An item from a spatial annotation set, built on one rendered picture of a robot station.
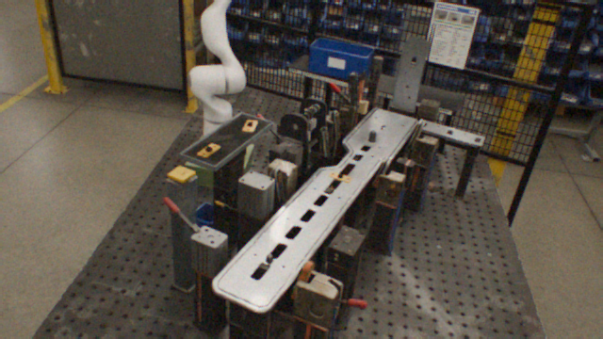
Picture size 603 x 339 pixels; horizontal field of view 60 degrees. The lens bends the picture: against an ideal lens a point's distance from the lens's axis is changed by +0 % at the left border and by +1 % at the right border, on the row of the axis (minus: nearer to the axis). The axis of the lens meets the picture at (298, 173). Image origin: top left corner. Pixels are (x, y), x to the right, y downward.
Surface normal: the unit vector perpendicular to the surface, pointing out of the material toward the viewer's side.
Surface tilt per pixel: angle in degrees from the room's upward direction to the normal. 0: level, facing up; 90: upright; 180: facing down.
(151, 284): 0
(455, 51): 90
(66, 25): 90
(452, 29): 90
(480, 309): 0
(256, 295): 0
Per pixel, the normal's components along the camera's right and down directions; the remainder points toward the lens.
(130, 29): -0.11, 0.55
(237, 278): 0.08, -0.84
